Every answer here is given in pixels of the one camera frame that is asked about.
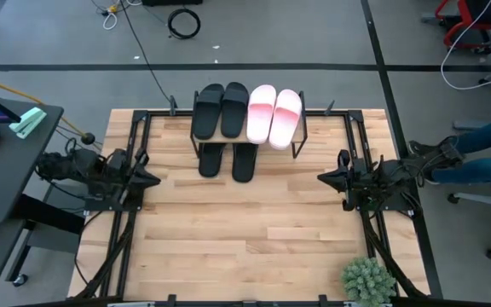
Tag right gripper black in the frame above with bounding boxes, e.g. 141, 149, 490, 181
316, 148, 377, 212

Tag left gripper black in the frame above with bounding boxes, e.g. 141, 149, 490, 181
107, 147, 162, 201

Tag black slide sandal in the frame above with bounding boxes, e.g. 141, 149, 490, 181
231, 142, 259, 183
193, 83, 226, 141
220, 81, 251, 139
198, 142, 227, 178

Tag pink slide sandal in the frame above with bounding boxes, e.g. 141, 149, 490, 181
245, 84, 278, 145
269, 89, 303, 151

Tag wooden shelf black metal legs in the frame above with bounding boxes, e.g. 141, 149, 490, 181
189, 90, 309, 159

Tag person's shoe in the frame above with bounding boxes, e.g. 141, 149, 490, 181
407, 139, 436, 158

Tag green artificial plant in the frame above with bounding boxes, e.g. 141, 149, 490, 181
341, 256, 397, 307

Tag black desk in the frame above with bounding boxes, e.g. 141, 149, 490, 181
0, 98, 85, 307

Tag mint green stapler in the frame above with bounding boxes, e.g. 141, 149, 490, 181
9, 107, 48, 140

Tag person's leg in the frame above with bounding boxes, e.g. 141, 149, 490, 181
456, 119, 491, 157
430, 158, 491, 193

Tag grey table foot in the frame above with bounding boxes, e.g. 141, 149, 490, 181
453, 119, 488, 131

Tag black box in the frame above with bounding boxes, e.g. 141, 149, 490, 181
142, 0, 204, 7

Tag red and black chair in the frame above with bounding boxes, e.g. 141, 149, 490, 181
420, 0, 491, 55

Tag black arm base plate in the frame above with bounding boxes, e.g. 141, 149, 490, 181
84, 194, 144, 213
355, 194, 416, 213

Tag black aluminium table frame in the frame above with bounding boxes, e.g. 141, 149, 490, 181
68, 108, 432, 307

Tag long black cable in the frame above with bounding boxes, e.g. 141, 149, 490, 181
117, 0, 174, 106

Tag long white cable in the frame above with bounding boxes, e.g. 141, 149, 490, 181
440, 0, 491, 91

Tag coiled black cable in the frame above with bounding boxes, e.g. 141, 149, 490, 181
167, 8, 202, 40

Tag short white cable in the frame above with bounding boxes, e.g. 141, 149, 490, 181
102, 11, 118, 31

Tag yellow cable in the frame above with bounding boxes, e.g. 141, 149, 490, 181
0, 72, 87, 137

